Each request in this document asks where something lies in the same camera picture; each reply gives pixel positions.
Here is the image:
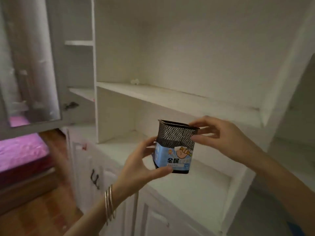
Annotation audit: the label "person's right hand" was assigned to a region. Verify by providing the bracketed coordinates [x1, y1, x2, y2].
[189, 115, 265, 168]

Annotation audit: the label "person's left hand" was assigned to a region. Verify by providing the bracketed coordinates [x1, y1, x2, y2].
[114, 137, 173, 198]

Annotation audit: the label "black mesh pen holder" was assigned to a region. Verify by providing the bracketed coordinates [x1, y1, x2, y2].
[152, 119, 200, 174]

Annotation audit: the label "person's left forearm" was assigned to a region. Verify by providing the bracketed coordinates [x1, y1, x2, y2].
[63, 188, 128, 236]

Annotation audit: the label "person's right forearm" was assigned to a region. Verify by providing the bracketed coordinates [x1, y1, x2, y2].
[255, 151, 315, 236]

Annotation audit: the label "silver bangles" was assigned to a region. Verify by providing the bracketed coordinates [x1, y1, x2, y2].
[104, 184, 117, 226]

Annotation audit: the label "white shelf cabinet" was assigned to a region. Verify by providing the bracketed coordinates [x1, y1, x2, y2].
[45, 0, 315, 236]

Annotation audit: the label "white lower cabinet door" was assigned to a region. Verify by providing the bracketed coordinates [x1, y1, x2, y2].
[64, 127, 139, 236]

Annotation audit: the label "blue garment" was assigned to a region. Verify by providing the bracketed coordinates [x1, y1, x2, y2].
[286, 221, 306, 236]

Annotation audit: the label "pink mattress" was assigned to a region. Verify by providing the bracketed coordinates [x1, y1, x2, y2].
[0, 115, 50, 174]

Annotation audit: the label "glass cabinet door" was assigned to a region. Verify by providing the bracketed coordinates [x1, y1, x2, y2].
[0, 0, 97, 141]

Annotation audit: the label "black cabinet door handle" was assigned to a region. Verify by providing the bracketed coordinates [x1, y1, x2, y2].
[90, 169, 100, 190]

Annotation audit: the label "wooden bed frame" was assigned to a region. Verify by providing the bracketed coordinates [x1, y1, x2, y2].
[0, 155, 61, 216]

